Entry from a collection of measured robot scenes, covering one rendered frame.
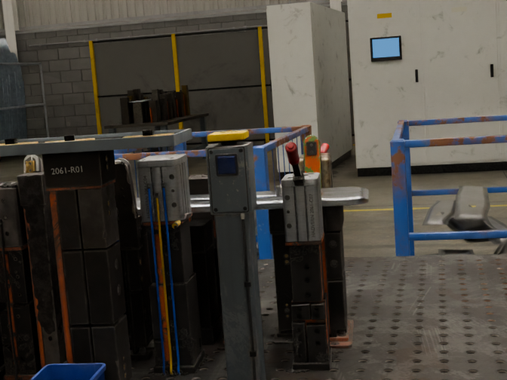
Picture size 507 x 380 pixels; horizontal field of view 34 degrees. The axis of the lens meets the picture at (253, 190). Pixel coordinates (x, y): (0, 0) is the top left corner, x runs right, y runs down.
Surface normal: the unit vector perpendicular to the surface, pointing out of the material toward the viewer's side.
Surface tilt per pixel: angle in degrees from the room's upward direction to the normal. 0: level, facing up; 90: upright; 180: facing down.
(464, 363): 0
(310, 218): 90
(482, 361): 0
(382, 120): 90
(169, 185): 90
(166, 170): 90
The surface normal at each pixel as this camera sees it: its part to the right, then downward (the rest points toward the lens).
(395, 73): -0.20, 0.15
